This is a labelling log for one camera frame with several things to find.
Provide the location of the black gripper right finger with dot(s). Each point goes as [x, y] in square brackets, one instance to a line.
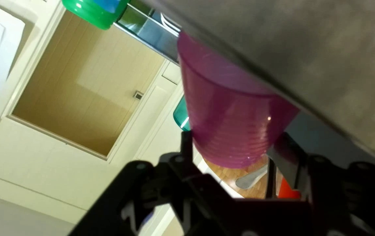
[353, 201]

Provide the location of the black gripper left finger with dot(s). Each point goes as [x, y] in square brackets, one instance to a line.
[162, 197]

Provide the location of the pink plastic cup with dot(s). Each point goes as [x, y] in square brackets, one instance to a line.
[231, 119]

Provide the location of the green plastic cup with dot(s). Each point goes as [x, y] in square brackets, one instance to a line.
[87, 11]

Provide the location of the grey plastic spatula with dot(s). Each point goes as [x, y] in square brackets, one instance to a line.
[252, 179]

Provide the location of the small metal cabinet latch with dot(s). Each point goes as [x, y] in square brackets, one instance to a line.
[138, 95]

